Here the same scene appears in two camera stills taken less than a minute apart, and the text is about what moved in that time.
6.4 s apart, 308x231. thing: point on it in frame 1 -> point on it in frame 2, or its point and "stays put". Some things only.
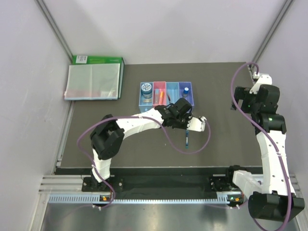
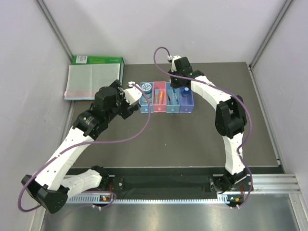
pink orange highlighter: [161, 95] stays put
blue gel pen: [187, 137] -> [173, 90]
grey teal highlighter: [156, 97] stays put
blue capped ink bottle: [186, 92] stays put
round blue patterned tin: [146, 90] stays put
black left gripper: [187, 117] -> [128, 109]
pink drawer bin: [161, 85] stays put
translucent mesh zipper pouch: [93, 82] stays put
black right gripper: [242, 93] -> [173, 84]
